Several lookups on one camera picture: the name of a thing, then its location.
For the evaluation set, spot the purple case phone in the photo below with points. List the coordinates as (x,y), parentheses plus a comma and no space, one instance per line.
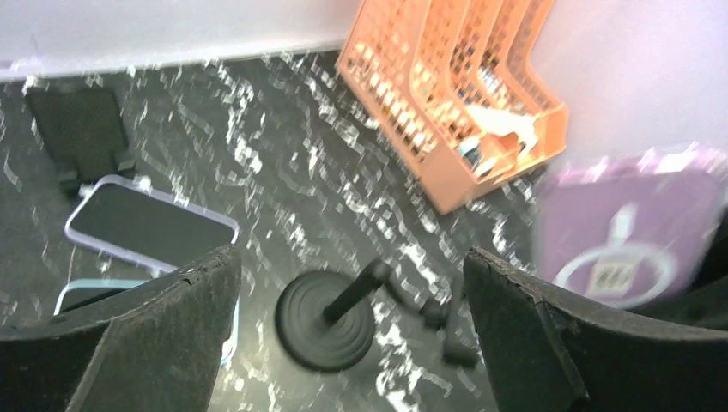
(147,227)

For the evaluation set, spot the white plastic packet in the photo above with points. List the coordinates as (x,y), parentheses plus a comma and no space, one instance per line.
(502,122)

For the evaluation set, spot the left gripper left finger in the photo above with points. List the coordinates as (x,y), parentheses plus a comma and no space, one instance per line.
(155,347)

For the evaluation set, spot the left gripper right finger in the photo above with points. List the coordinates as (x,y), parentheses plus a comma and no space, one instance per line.
(549,349)

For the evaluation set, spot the purple back magsafe phone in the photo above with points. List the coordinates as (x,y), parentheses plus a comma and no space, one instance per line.
(627,231)

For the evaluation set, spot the black folding phone stand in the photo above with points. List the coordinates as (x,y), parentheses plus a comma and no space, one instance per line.
(83,133)

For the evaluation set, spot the blue case phone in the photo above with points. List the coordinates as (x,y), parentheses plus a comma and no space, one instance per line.
(81,292)

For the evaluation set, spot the black round base phone stand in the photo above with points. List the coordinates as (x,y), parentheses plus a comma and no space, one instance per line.
(325,322)

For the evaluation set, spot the orange desk file organizer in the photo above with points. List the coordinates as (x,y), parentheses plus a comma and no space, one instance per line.
(417,65)

